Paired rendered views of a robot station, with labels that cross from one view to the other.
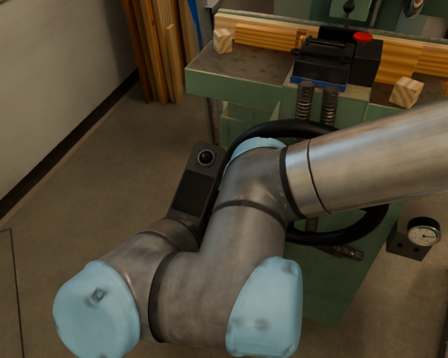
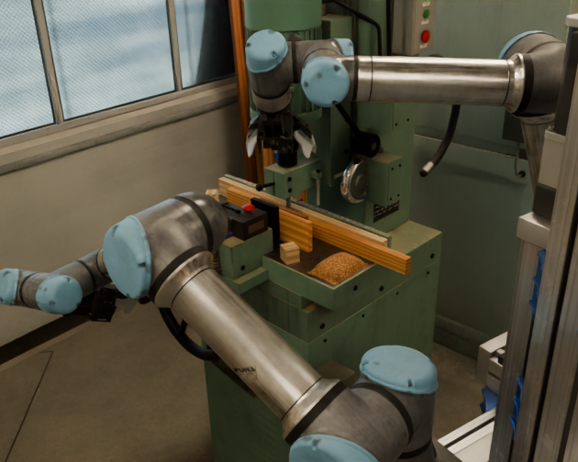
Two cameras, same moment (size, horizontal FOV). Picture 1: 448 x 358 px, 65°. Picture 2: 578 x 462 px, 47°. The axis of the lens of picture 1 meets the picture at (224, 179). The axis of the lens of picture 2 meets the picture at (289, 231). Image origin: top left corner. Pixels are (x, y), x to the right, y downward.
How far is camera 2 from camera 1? 121 cm
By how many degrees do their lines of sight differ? 27
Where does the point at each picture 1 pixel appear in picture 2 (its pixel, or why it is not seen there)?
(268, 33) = (245, 197)
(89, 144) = not seen: hidden behind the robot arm
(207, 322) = (33, 289)
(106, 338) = (4, 289)
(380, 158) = not seen: hidden behind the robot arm
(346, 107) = (222, 250)
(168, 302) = (27, 282)
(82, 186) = (138, 330)
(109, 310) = (7, 278)
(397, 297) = not seen: outside the picture
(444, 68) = (346, 244)
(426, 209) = (342, 374)
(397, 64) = (298, 233)
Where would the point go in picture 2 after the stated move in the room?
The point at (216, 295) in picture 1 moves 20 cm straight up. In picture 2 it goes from (39, 280) to (18, 186)
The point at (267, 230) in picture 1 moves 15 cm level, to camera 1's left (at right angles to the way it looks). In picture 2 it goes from (77, 270) to (20, 258)
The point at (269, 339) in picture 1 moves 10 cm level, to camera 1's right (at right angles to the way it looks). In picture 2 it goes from (45, 295) to (87, 305)
